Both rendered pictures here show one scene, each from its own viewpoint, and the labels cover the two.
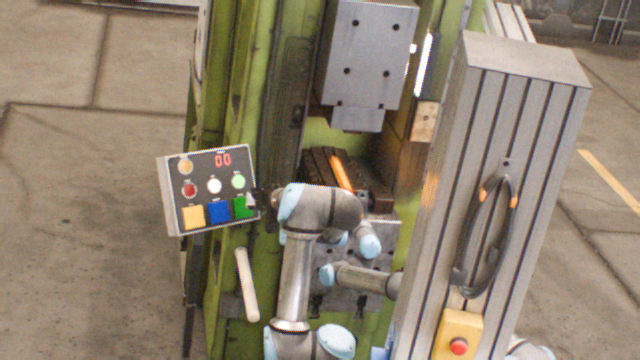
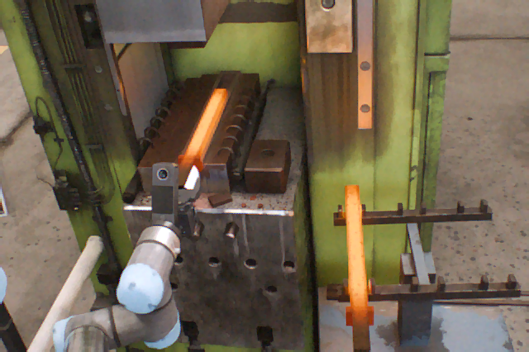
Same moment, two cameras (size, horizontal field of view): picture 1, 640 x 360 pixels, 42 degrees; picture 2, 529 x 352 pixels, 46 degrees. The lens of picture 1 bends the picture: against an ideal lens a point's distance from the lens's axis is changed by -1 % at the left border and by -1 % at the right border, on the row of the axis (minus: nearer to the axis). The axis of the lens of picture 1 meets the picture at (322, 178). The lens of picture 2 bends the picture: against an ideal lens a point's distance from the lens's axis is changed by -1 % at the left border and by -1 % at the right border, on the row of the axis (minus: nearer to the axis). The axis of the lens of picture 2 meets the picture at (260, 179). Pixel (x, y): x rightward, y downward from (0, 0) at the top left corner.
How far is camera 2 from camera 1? 2.33 m
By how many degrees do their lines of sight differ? 26
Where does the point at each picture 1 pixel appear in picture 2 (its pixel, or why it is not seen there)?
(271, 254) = not seen: hidden behind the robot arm
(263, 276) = not seen: hidden behind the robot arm
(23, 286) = not seen: outside the picture
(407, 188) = (333, 141)
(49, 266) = (24, 224)
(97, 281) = (62, 244)
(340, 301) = (228, 332)
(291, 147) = (103, 81)
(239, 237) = (85, 222)
